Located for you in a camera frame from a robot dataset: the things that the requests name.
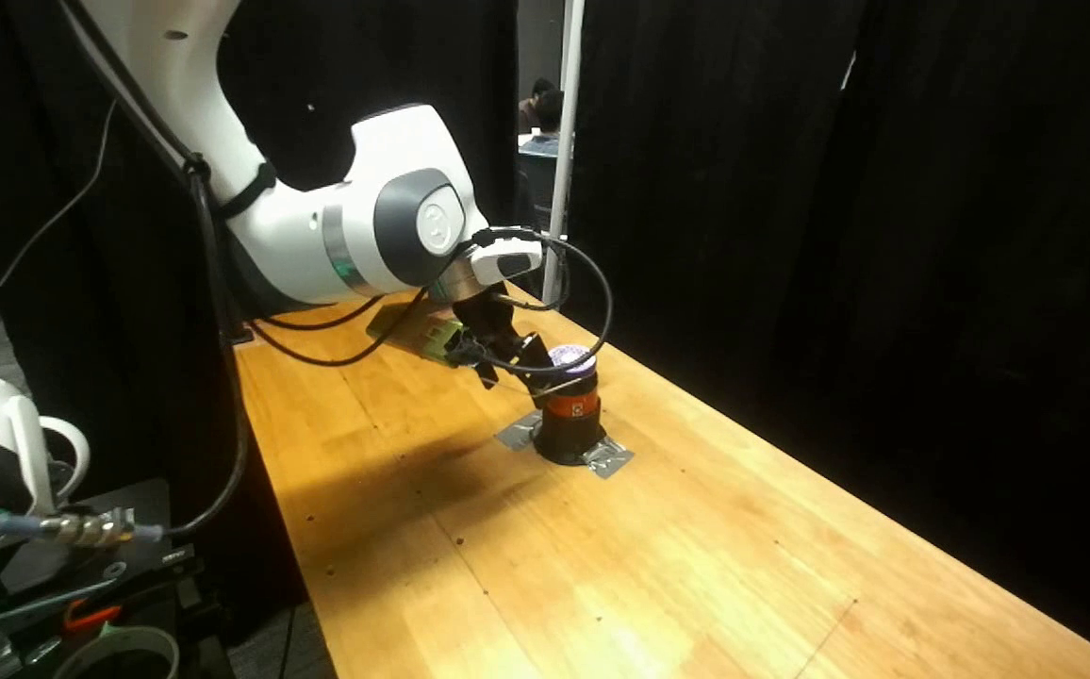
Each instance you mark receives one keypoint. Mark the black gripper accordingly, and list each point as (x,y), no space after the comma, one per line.
(487,323)

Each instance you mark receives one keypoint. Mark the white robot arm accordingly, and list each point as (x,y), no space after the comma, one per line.
(346,149)

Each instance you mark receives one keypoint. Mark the dark bottle with white cap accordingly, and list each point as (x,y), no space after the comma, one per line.
(572,418)

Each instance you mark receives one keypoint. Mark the grey tape patch under bottle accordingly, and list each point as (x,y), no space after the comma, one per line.
(604,458)

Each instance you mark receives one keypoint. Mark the white vertical pole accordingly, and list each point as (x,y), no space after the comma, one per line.
(564,165)

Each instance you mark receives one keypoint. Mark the metal cable connector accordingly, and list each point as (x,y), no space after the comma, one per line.
(100,531)

